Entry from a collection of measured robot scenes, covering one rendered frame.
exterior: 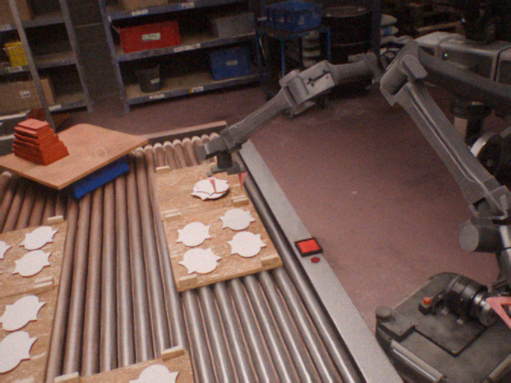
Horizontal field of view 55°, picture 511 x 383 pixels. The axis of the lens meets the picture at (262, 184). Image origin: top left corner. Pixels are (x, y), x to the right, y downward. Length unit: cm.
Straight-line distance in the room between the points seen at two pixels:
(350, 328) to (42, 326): 90
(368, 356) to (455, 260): 191
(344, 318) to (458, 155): 58
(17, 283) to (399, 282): 203
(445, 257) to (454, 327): 89
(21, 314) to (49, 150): 90
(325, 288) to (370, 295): 136
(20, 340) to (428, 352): 159
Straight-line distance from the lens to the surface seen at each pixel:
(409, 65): 122
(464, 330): 243
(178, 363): 139
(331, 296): 154
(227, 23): 606
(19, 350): 159
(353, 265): 311
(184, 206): 201
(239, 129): 164
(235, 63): 619
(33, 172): 235
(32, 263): 191
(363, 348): 141
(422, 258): 321
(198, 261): 168
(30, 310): 171
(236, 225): 182
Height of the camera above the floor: 196
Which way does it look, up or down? 29 degrees down
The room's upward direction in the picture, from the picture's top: 6 degrees counter-clockwise
